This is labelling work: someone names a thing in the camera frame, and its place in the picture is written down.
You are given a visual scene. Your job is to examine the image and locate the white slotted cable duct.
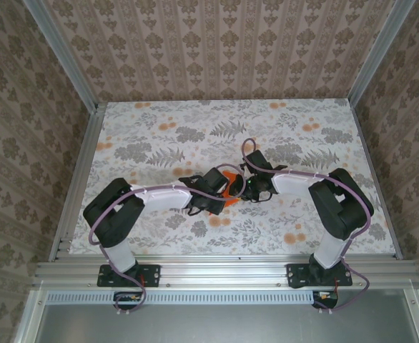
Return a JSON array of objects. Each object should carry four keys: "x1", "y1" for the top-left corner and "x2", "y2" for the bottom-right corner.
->
[{"x1": 46, "y1": 289, "x2": 316, "y2": 304}]

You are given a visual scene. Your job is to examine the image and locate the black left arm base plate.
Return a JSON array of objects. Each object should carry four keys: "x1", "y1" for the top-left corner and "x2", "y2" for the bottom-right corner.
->
[{"x1": 97, "y1": 263, "x2": 162, "y2": 288}]

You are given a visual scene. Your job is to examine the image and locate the aluminium table side rail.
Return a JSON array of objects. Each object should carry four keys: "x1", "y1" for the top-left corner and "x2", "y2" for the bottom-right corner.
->
[{"x1": 50, "y1": 103, "x2": 107, "y2": 262}]

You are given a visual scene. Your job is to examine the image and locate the grey metal sheet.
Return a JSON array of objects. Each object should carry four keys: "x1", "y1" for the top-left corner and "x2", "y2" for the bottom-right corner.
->
[{"x1": 14, "y1": 289, "x2": 419, "y2": 343}]

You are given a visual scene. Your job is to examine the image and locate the aluminium frame cross rail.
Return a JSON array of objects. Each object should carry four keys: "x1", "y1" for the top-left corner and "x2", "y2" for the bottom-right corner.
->
[{"x1": 32, "y1": 259, "x2": 419, "y2": 290}]

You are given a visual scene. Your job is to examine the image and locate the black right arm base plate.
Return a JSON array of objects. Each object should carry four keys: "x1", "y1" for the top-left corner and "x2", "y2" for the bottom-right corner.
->
[{"x1": 287, "y1": 263, "x2": 353, "y2": 289}]

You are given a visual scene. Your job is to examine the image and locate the aluminium frame post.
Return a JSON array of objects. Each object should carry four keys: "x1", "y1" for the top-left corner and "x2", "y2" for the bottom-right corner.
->
[
  {"x1": 347, "y1": 0, "x2": 416, "y2": 105},
  {"x1": 23, "y1": 0, "x2": 100, "y2": 112}
]

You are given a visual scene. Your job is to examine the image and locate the floral patterned tablecloth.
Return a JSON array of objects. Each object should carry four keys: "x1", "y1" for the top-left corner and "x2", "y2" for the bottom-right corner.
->
[{"x1": 68, "y1": 99, "x2": 398, "y2": 257}]

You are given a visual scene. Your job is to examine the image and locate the black connector board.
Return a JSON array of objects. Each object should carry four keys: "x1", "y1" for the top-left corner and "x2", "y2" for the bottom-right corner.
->
[
  {"x1": 312, "y1": 291, "x2": 340, "y2": 310},
  {"x1": 114, "y1": 292, "x2": 142, "y2": 310}
]

